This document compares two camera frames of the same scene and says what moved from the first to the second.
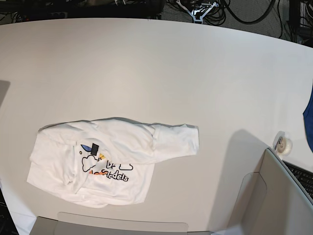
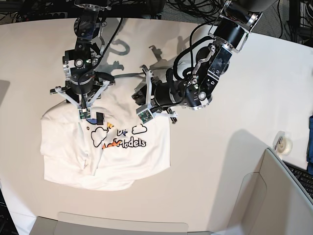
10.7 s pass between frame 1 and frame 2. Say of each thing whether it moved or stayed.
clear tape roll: stayed
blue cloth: moved
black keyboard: stayed
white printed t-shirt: moved
